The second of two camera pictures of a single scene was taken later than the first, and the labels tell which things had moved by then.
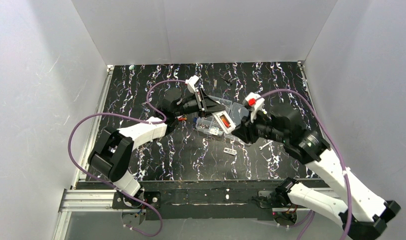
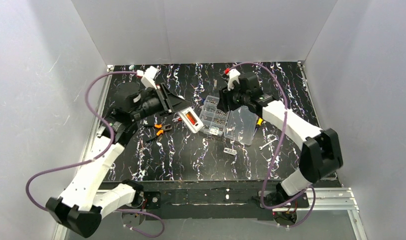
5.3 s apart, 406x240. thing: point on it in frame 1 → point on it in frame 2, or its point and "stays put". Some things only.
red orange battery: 226,123 → 191,118
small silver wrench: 266,144 stays put
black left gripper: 202,104 → 165,101
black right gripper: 248,129 → 227,100
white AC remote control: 217,114 → 191,119
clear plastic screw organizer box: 236,112 stays put
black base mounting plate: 202,200 stays put
